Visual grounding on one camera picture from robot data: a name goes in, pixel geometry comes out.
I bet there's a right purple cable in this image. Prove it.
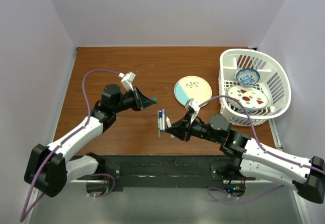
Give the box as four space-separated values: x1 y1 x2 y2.
199 95 325 205

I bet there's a watermelon pattern plate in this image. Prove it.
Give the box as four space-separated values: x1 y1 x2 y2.
226 85 269 111

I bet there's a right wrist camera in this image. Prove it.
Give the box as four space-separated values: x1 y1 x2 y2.
185 98 200 123

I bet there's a white marker green tip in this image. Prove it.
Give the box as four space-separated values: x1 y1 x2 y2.
166 116 175 139

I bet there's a white marker with purple ink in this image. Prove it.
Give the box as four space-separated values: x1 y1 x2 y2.
161 108 166 131

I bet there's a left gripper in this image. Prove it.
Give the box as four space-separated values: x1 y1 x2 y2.
112 86 155 113

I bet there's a thin green white pen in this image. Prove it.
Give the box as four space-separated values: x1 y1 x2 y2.
157 110 161 139

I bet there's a white plastic basket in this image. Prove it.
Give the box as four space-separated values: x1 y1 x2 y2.
218 49 291 126

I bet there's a blue patterned bowl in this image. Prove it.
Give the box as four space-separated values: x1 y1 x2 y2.
236 68 261 86

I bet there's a cream and blue plate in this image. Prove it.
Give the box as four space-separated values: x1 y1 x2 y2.
174 76 212 106

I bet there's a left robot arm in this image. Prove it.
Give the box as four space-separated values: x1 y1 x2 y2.
24 84 157 197

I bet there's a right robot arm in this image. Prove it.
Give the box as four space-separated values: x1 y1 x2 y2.
165 114 324 204

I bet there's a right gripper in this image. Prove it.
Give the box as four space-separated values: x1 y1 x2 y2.
165 111 221 144

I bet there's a white marker black tip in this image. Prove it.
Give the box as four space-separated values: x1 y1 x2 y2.
159 116 163 131

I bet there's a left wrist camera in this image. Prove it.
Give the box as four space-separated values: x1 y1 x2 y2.
118 72 136 91

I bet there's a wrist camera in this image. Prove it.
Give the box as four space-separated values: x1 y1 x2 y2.
118 72 136 91
185 98 200 123

